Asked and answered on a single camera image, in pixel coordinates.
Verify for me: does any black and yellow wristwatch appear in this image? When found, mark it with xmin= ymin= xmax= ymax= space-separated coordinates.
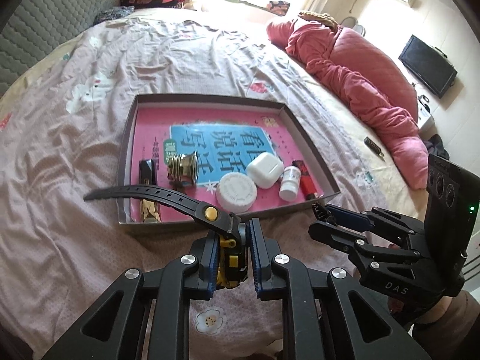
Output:
xmin=84 ymin=184 xmax=248 ymax=289

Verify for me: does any white earbuds case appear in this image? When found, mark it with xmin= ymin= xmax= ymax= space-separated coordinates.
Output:
xmin=246 ymin=152 xmax=284 ymax=189

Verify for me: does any white round bottle cap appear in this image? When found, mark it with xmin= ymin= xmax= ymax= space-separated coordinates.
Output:
xmin=216 ymin=172 xmax=257 ymax=214

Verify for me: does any red pink quilt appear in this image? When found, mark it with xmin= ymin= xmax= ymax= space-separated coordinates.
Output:
xmin=267 ymin=19 xmax=428 ymax=189

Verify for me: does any grey cardboard box tray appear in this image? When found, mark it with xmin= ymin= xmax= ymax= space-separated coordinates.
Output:
xmin=116 ymin=94 xmax=339 ymax=203

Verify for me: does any grey quilted headboard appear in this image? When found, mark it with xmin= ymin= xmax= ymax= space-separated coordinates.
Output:
xmin=1 ymin=0 xmax=119 ymax=94

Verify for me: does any small white pill bottle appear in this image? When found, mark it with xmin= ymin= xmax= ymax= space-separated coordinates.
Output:
xmin=278 ymin=166 xmax=301 ymax=202

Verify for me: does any black television screen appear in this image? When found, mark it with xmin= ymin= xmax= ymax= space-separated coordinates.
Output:
xmin=399 ymin=35 xmax=457 ymax=98

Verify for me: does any red and black lighter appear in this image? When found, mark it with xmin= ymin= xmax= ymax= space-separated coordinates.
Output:
xmin=292 ymin=160 xmax=320 ymax=200

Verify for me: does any small black clip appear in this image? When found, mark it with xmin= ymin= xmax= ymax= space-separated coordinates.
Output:
xmin=312 ymin=202 xmax=337 ymax=226

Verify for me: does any pink and blue book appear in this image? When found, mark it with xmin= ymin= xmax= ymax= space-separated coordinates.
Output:
xmin=130 ymin=106 xmax=324 ymax=204

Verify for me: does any person's hand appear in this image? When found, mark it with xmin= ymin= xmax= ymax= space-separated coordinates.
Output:
xmin=406 ymin=290 xmax=479 ymax=359

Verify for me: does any pink patterned bed sheet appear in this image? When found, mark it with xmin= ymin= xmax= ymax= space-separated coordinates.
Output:
xmin=1 ymin=12 xmax=406 ymax=359

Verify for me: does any shiny metal ring fitting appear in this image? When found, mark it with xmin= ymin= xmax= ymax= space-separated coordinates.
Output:
xmin=167 ymin=151 xmax=199 ymax=186

